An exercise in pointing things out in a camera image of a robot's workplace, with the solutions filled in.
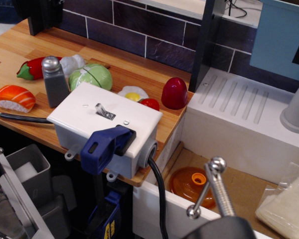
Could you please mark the fried egg toy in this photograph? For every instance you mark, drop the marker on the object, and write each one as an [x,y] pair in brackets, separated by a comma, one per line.
[133,93]

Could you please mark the dark red egg toy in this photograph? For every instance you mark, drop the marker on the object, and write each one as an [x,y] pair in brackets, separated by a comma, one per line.
[174,94]

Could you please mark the blue bar clamp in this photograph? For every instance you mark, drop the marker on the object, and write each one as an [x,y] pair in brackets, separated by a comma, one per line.
[105,220]

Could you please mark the green cabbage toy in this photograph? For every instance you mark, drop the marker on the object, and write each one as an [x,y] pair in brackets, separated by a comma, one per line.
[95,74]

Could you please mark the orange plastic lid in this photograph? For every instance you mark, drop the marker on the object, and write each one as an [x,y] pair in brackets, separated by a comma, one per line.
[188,182]

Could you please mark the white dish drying rack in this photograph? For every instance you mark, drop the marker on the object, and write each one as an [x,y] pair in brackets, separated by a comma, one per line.
[239,120]

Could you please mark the grey salt shaker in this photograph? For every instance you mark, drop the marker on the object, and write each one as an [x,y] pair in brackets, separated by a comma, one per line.
[55,82]

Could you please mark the red chili pepper toy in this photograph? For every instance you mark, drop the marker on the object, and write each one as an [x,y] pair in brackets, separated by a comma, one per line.
[31,70]

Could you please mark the grey open bin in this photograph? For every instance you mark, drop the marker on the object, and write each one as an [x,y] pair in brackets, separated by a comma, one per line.
[33,171]

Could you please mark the salmon sushi toy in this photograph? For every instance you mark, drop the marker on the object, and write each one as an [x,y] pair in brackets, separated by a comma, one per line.
[16,98]

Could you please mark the light blue cabinet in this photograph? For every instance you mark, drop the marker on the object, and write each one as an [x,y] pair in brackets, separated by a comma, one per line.
[276,46]

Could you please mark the clear bag of rice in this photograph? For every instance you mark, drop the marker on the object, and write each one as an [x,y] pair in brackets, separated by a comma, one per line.
[279,208]

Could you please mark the white electrical switch box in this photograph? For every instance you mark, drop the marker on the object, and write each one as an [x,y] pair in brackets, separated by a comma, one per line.
[75,120]

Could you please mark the dark grey vertical post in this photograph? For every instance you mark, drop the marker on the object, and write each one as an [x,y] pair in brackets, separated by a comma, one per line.
[214,10]

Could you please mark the chrome faucet handle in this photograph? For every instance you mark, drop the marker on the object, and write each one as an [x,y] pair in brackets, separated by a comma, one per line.
[214,169]

